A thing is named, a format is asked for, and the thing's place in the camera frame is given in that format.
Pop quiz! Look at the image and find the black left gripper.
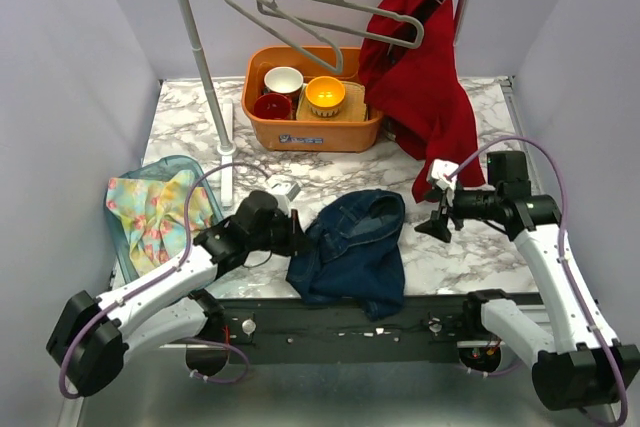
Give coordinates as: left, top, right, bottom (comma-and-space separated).
248, 207, 314, 257

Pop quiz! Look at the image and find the blue denim skirt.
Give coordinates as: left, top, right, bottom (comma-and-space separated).
286, 189, 405, 321

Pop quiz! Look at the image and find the red skirt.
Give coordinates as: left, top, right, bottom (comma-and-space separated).
358, 0, 478, 202

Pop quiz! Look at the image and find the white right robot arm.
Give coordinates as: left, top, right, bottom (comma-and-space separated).
417, 151, 639, 411

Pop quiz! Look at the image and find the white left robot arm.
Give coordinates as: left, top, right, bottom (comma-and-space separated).
46, 191, 313, 399

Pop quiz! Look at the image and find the grey hanger middle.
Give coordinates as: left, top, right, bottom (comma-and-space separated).
258, 0, 424, 49

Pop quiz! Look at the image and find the grey hanger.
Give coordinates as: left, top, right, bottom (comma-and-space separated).
258, 0, 424, 49
223, 0, 344, 74

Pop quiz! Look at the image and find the grey hanger left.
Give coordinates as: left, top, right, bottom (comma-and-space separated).
223, 0, 344, 74

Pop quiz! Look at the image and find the orange plastic basin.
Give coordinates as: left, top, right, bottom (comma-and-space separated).
242, 46, 384, 152

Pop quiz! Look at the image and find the beige square plate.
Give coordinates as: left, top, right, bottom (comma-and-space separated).
295, 81, 368, 122

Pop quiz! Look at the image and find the red cup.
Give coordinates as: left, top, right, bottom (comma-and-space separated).
253, 92, 293, 120

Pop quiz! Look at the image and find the floral cloth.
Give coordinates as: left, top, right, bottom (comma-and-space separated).
105, 169, 214, 276

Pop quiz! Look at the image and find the yellow bowl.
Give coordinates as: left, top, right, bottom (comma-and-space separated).
305, 76, 346, 117

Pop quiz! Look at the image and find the clear blue plastic bin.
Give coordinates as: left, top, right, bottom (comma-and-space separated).
105, 155, 222, 283

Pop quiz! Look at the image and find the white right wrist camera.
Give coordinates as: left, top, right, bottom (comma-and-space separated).
427, 159, 459, 191

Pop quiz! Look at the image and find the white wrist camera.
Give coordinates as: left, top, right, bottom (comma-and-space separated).
265, 175, 301, 215
427, 159, 459, 191

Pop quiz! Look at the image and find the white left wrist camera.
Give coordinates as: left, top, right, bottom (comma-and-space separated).
265, 175, 301, 215

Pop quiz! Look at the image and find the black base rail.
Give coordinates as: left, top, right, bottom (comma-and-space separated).
119, 291, 551, 368

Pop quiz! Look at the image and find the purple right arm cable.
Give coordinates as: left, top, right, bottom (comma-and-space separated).
447, 135, 631, 427

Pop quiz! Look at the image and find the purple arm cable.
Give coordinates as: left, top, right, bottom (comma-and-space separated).
58, 161, 271, 401
447, 135, 631, 427

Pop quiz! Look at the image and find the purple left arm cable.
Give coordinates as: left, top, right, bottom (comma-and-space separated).
58, 161, 271, 401

